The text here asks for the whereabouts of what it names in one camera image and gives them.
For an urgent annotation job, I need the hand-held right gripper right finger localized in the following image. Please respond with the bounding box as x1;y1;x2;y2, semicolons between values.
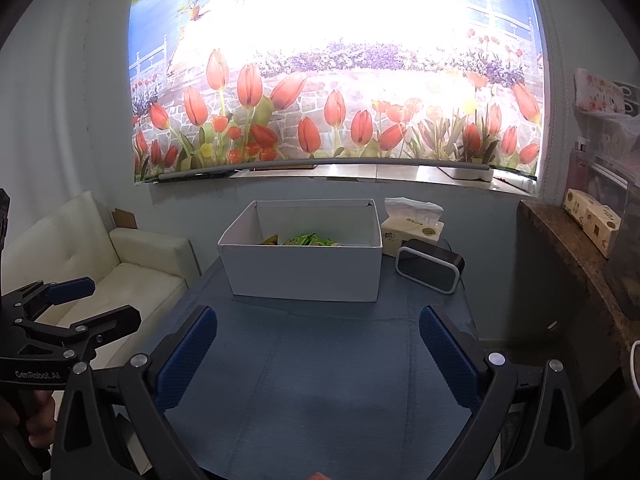
418;304;587;480

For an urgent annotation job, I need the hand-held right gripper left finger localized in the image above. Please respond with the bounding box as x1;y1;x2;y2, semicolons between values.
50;304;219;480

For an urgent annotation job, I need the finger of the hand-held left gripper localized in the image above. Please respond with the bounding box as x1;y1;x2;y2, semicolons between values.
9;276;97;319
15;304;142;362

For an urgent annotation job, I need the white cardboard box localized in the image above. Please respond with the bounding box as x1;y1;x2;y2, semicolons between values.
217;199;384;304

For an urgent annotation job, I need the large green seaweed snack packet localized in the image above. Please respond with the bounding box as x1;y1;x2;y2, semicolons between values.
282;231;318;249

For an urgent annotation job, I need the person's left hand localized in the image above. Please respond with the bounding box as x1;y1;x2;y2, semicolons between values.
0;389;57;451

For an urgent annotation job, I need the cream sofa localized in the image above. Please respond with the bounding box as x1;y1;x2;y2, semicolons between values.
0;190;202;366

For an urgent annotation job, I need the brown cardboard piece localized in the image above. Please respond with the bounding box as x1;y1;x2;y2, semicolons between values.
110;208;139;231

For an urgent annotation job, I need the black desk clock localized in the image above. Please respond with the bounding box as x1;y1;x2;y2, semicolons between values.
395;238;466;295

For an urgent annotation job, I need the blue tablecloth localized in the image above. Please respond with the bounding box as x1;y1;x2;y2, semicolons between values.
114;254;502;480

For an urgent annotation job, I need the beige tissue pack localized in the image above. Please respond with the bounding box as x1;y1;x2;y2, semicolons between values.
382;197;445;257

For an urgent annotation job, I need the brown stone counter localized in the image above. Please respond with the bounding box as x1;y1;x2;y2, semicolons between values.
516;199;640;413

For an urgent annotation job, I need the white oblong windowsill object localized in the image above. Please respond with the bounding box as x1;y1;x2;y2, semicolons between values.
439;165;494;184

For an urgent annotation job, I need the beige printed tissue box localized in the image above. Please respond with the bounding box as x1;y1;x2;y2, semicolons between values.
562;188;622;259

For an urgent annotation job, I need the clear plastic storage container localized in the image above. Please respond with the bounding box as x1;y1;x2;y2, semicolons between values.
575;107;640;241

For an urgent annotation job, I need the tulip window blind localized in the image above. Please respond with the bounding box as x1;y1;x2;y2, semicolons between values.
128;0;547;187

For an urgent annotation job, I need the pink floral pack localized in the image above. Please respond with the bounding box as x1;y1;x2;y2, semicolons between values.
573;67;632;111

